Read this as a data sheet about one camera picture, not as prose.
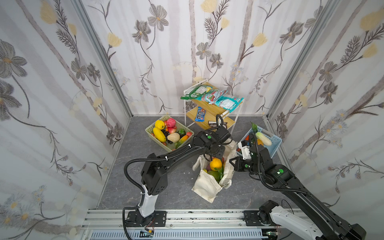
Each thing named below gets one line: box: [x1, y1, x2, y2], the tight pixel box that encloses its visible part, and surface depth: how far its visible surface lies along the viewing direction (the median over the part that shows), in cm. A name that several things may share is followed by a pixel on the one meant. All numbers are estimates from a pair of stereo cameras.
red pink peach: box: [167, 126, 177, 134], surface depth 106 cm
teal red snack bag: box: [200, 89, 229, 105], surface depth 80 cm
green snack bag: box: [180, 85, 213, 100], surface depth 83 cm
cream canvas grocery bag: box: [191, 141, 238, 204], surface depth 72 cm
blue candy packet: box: [195, 106, 207, 122], surface depth 98 cm
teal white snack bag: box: [215, 95, 245, 113], surface depth 78 cm
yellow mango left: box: [153, 127, 167, 143], surface depth 103 cm
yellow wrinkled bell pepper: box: [154, 120, 165, 130], surface depth 106 cm
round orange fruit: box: [209, 157, 223, 171], surface depth 84 cm
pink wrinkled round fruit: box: [166, 117, 177, 128], surface depth 106 cm
